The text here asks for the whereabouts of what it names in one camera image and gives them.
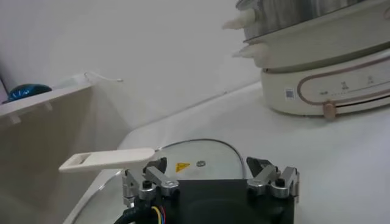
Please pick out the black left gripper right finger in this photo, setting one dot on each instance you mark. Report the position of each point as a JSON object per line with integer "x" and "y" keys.
{"x": 265, "y": 179}

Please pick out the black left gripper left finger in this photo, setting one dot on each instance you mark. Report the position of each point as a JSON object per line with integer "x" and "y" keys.
{"x": 158, "y": 179}

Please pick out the white electric cooker pot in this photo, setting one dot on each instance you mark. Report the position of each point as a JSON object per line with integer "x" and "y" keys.
{"x": 304, "y": 88}

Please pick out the white side table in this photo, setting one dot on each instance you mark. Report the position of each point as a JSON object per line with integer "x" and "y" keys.
{"x": 45, "y": 137}

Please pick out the blue computer mouse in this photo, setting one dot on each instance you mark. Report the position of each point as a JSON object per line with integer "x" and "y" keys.
{"x": 29, "y": 92}

